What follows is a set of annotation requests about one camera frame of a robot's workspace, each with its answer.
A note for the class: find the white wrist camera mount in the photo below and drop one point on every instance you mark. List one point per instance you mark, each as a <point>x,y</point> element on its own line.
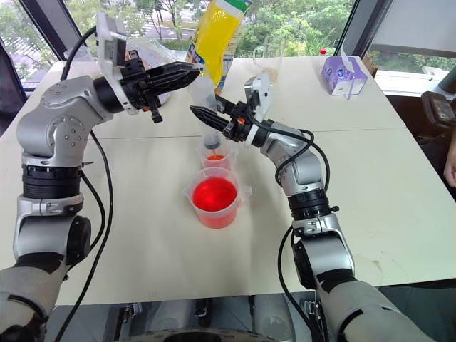
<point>107,39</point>
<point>261,89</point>

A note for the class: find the clear glass pitcher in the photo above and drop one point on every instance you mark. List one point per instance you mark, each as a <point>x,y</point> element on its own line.
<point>272,62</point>

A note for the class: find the small cup of red liquid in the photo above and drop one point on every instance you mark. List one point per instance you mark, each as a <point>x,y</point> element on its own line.
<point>222,160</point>

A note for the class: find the clear crumpled plastic bag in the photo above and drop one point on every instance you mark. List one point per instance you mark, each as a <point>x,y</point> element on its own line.
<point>156,50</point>

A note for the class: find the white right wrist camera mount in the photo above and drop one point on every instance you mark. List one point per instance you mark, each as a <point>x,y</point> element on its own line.
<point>261,89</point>

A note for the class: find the yellow plastic bag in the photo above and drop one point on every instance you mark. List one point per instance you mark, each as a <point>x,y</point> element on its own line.
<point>217,39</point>

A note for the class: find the black device with screen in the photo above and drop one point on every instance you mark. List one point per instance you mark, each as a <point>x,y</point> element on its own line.
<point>440,110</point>

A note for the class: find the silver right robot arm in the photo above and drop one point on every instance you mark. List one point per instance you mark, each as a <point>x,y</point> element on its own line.
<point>313,178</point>

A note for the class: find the dark chair back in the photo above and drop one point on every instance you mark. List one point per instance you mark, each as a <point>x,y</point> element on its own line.
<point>10,89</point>

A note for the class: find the purple tissue box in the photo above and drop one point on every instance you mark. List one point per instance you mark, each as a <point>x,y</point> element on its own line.
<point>338,76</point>

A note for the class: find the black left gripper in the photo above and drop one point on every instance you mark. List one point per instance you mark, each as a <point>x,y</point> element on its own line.
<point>137,87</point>

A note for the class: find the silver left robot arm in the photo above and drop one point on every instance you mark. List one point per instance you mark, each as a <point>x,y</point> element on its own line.
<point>53,142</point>

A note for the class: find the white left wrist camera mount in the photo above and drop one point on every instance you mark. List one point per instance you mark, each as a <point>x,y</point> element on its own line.
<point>107,39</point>

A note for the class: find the red bottle cap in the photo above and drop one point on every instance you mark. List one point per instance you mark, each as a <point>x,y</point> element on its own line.
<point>323,52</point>

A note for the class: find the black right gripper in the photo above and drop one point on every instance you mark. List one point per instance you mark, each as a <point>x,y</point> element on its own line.
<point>239,123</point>

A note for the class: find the large cup of red liquid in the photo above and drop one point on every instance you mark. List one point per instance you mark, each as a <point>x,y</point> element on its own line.
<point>215,199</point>

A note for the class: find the bystander bare hand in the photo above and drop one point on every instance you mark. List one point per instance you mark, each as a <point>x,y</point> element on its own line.
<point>451,167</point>

